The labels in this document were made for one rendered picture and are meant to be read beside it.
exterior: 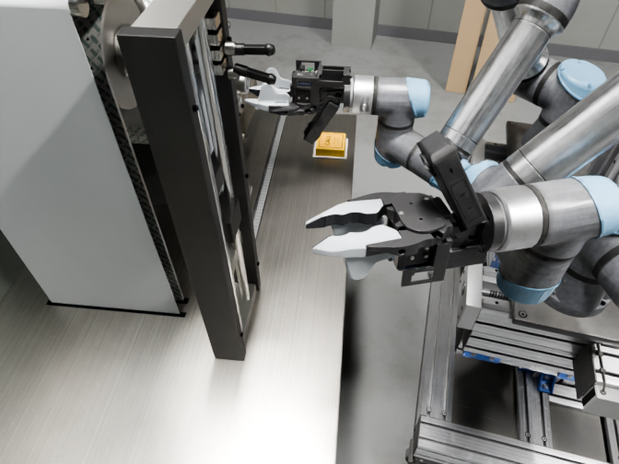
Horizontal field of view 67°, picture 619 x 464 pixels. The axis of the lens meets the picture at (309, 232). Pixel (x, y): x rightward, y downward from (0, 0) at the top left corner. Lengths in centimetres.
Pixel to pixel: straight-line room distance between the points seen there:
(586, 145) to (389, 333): 131
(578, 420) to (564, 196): 117
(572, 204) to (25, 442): 80
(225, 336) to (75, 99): 39
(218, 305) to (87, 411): 28
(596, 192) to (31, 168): 69
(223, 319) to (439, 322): 110
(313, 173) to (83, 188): 57
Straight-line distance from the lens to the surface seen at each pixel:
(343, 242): 49
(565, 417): 168
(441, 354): 162
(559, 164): 73
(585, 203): 61
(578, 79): 133
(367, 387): 178
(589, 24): 402
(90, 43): 60
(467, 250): 58
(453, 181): 49
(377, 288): 201
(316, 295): 87
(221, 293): 65
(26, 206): 77
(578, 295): 104
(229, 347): 77
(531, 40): 98
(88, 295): 91
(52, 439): 84
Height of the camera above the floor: 161
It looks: 47 degrees down
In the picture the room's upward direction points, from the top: straight up
